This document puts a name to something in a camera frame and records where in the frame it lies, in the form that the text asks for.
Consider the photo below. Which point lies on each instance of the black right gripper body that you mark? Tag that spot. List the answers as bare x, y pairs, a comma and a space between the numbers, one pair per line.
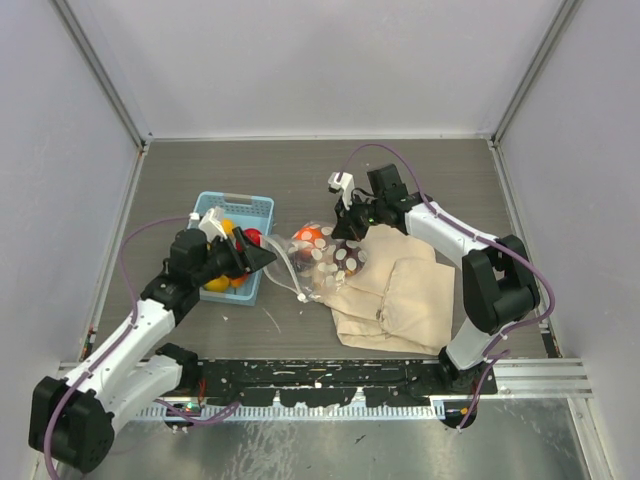
361, 215

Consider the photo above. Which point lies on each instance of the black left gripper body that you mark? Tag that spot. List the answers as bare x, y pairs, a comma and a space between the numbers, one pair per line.
227, 260

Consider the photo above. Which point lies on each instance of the red fake apple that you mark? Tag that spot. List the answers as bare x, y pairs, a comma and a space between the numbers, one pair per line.
254, 235

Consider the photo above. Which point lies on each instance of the dark purple fake plum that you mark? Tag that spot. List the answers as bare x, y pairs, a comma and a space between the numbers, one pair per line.
349, 257

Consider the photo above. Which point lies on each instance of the yellow fake lemon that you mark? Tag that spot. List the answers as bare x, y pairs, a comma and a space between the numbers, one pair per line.
218, 285

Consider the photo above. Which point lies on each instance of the orange fake fruit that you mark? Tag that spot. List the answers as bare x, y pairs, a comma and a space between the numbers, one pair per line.
309, 237

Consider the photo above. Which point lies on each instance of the clear polka dot zip bag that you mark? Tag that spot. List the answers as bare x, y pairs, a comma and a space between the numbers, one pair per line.
310, 274

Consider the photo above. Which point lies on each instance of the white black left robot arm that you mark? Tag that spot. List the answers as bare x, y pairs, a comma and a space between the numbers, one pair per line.
75, 419

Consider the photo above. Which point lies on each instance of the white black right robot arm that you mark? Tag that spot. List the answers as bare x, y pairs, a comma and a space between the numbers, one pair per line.
498, 281

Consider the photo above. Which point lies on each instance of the light blue plastic basket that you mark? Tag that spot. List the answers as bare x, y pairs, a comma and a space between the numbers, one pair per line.
246, 211

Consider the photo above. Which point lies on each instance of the beige folded fabric garment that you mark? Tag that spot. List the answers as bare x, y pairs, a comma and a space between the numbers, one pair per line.
401, 301

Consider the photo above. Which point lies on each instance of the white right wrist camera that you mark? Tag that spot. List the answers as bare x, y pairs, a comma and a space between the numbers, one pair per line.
343, 183

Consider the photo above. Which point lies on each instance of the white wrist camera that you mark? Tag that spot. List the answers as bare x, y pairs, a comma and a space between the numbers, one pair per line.
215, 225
343, 183

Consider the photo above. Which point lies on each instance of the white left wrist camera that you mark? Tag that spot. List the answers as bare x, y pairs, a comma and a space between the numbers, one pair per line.
215, 225

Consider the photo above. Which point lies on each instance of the black paint-chipped base rail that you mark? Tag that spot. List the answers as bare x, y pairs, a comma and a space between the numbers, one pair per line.
323, 383

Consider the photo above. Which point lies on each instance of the light blue slotted cable duct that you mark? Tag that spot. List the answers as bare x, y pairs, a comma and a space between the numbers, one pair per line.
356, 411

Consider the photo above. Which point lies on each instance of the aluminium frame rail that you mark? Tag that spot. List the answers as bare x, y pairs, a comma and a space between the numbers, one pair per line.
81, 39

